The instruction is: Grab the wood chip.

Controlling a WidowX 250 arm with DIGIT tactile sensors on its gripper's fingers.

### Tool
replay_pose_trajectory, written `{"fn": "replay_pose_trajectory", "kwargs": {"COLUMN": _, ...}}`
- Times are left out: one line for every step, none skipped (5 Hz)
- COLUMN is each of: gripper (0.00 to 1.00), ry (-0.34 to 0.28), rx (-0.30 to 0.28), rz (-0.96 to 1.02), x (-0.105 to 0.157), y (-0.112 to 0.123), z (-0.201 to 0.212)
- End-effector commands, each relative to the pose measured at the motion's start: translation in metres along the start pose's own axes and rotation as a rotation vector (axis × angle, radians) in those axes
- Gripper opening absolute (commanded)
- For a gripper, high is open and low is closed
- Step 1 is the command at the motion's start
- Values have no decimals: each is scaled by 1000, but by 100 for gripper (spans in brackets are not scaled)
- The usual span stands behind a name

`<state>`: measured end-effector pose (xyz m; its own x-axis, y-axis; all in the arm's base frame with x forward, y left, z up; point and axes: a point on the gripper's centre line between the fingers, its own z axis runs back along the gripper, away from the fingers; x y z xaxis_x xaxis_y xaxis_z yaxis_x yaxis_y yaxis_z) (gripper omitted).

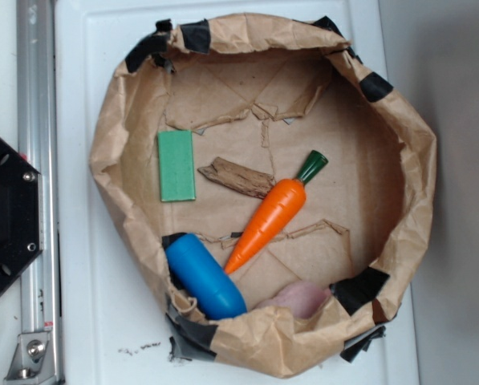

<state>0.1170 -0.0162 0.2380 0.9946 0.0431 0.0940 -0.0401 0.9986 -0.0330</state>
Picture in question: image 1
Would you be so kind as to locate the brown wood chip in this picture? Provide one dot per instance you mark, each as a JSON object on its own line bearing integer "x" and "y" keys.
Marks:
{"x": 239, "y": 178}

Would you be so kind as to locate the orange toy carrot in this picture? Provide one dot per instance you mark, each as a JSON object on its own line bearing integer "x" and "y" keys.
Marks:
{"x": 278, "y": 208}

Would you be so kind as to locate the green rectangular block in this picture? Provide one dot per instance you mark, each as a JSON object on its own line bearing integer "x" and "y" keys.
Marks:
{"x": 176, "y": 166}

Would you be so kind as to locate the brown paper bag bin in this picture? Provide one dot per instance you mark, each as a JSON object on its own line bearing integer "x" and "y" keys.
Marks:
{"x": 264, "y": 91}

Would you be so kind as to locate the blue plastic capsule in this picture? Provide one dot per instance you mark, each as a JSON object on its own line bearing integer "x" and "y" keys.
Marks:
{"x": 201, "y": 275}

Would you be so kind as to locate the pink soft toy piece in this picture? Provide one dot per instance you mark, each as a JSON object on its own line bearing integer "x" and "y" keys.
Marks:
{"x": 302, "y": 298}

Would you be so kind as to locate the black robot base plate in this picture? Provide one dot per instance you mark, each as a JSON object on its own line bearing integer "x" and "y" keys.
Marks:
{"x": 19, "y": 215}

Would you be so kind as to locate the aluminium extrusion rail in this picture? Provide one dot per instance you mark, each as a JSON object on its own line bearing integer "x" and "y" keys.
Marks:
{"x": 40, "y": 282}

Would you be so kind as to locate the metal corner bracket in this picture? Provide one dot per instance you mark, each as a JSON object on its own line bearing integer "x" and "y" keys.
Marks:
{"x": 33, "y": 361}

